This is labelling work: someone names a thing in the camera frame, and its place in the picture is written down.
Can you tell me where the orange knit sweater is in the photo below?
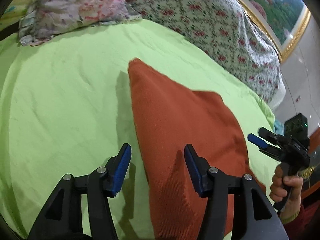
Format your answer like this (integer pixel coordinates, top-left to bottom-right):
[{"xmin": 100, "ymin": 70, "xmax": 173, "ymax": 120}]
[{"xmin": 128, "ymin": 59, "xmax": 265, "ymax": 239}]

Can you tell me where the red sleeve right forearm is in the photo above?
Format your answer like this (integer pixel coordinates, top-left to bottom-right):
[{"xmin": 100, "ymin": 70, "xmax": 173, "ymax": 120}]
[{"xmin": 281, "ymin": 201, "xmax": 319, "ymax": 240}]

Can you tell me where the person's right hand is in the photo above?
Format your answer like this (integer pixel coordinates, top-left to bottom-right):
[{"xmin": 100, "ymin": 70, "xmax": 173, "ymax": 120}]
[{"xmin": 270, "ymin": 165, "xmax": 303, "ymax": 224}]

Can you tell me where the light green bed sheet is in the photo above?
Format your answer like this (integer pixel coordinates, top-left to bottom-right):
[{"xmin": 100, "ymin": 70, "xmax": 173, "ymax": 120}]
[{"xmin": 1, "ymin": 20, "xmax": 275, "ymax": 239}]

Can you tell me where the gold framed landscape painting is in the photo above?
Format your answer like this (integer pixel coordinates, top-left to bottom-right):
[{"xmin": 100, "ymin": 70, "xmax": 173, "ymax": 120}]
[{"xmin": 238, "ymin": 0, "xmax": 311, "ymax": 62}]

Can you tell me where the red floral white quilt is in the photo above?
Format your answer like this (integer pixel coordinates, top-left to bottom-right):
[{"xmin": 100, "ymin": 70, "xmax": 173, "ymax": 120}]
[{"xmin": 127, "ymin": 0, "xmax": 280, "ymax": 103}]

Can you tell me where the pink floral pillow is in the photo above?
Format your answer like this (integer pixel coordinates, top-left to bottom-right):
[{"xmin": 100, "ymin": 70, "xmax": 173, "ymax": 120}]
[{"xmin": 18, "ymin": 0, "xmax": 141, "ymax": 46}]

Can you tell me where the yellow cartoon print blanket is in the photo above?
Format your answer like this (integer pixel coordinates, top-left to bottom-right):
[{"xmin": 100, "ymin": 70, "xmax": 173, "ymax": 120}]
[{"xmin": 1, "ymin": 0, "xmax": 32, "ymax": 31}]

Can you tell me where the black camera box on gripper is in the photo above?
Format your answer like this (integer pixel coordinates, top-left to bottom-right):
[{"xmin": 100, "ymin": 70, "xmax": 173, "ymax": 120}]
[{"xmin": 284, "ymin": 113, "xmax": 310, "ymax": 143}]

